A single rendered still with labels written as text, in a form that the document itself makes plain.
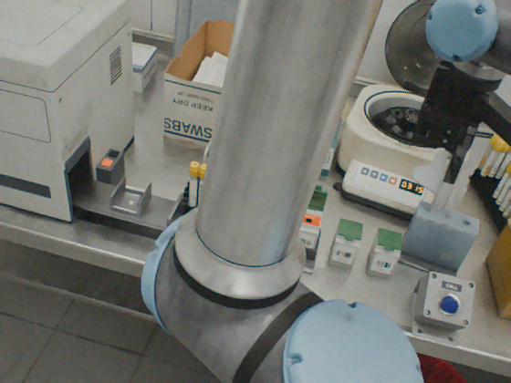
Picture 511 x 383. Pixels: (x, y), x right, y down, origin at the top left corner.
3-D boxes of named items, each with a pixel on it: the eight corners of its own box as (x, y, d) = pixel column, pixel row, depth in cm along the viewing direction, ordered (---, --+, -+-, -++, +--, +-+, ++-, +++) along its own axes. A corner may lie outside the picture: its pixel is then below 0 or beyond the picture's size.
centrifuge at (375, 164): (319, 191, 104) (333, 139, 96) (356, 119, 126) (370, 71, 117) (442, 233, 99) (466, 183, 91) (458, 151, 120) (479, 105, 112)
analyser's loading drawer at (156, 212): (54, 206, 90) (50, 182, 86) (73, 182, 95) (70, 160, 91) (170, 237, 88) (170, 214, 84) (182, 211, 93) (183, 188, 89)
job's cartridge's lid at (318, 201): (305, 183, 86) (306, 181, 86) (299, 207, 88) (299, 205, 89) (328, 189, 85) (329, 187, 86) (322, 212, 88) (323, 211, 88)
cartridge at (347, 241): (328, 263, 90) (337, 236, 86) (331, 244, 94) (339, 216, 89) (351, 270, 90) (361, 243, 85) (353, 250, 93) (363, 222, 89)
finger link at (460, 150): (438, 181, 79) (458, 124, 78) (450, 184, 79) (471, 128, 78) (443, 181, 74) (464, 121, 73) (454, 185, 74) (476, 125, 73)
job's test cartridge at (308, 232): (287, 252, 89) (294, 224, 85) (293, 232, 93) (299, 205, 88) (311, 258, 89) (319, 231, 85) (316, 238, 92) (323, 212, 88)
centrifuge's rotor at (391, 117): (358, 151, 106) (368, 121, 101) (375, 115, 117) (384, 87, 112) (435, 178, 103) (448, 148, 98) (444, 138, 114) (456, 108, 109)
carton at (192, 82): (160, 137, 111) (160, 72, 101) (202, 74, 133) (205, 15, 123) (276, 165, 109) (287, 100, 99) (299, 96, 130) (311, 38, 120)
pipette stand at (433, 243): (397, 261, 92) (415, 220, 86) (403, 235, 97) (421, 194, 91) (453, 282, 90) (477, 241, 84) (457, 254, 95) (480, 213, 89)
